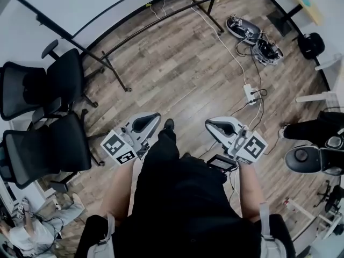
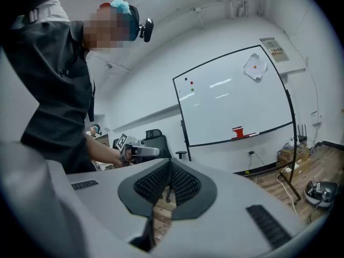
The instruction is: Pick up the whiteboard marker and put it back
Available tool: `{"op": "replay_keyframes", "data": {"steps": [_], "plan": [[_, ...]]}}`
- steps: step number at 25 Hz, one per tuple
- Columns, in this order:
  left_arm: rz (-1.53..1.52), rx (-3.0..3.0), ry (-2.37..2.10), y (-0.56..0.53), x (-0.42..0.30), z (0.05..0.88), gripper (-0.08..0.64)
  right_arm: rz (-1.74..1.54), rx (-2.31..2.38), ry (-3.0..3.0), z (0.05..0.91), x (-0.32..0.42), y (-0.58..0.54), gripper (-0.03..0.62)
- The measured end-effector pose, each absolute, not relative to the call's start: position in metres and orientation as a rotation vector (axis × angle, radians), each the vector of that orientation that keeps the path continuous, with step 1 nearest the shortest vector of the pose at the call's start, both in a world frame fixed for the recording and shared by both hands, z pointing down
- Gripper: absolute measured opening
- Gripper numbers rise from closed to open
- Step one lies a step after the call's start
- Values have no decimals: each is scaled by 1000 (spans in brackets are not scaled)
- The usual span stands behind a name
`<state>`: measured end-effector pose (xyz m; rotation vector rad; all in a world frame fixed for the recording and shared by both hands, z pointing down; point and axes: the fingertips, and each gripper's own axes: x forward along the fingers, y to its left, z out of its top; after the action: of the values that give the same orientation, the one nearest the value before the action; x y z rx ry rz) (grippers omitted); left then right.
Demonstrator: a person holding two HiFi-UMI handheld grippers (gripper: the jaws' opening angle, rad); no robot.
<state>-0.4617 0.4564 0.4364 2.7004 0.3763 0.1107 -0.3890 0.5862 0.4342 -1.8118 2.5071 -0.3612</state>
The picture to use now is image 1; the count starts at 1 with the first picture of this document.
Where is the white desk frame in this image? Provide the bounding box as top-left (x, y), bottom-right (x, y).
top-left (289, 197), bottom-right (344, 252)

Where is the black power cable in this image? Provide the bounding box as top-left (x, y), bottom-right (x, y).
top-left (228, 88), bottom-right (268, 118)

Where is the long white cable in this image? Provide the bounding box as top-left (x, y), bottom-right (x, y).
top-left (147, 0), bottom-right (248, 87)

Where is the person's right forearm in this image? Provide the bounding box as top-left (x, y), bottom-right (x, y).
top-left (238, 161), bottom-right (266, 223)

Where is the black bag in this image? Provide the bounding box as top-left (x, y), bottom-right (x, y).
top-left (297, 32), bottom-right (326, 60)

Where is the person's left forearm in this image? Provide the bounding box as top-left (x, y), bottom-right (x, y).
top-left (101, 157), bottom-right (138, 220)

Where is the person's grey shoulder strap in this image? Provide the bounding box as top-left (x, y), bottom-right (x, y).
top-left (87, 213), bottom-right (117, 258)
top-left (259, 202), bottom-right (290, 258)

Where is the white power strip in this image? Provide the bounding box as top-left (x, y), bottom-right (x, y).
top-left (242, 84), bottom-right (259, 106)

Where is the black mesh office chair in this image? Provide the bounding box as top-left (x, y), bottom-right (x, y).
top-left (0, 109), bottom-right (106, 194)
top-left (0, 39), bottom-right (98, 122)

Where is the black table pedestal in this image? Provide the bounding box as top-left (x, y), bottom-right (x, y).
top-left (266, 3), bottom-right (305, 38)

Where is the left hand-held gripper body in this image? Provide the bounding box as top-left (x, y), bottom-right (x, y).
top-left (101, 123), bottom-right (149, 166)

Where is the black waist device box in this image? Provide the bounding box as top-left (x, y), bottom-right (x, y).
top-left (208, 154), bottom-right (239, 173)

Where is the yellow wooden shelf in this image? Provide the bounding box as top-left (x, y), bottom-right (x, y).
top-left (284, 0), bottom-right (325, 26)

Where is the white desk leg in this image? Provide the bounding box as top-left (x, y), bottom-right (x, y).
top-left (314, 53), bottom-right (344, 71)
top-left (295, 91), bottom-right (341, 105)

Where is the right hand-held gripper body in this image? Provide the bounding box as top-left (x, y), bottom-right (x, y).
top-left (227, 127), bottom-right (269, 166)

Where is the black swivel chair base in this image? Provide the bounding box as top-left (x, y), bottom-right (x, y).
top-left (317, 180), bottom-right (344, 213)

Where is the person's grey right shoulder strap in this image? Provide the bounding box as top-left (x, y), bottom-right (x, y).
top-left (259, 202), bottom-right (290, 258)

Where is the person's black clothing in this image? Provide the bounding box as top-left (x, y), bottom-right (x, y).
top-left (77, 130), bottom-right (296, 258)

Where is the person's grey left shoulder strap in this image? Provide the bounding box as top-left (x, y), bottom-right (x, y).
top-left (87, 213), bottom-right (117, 258)

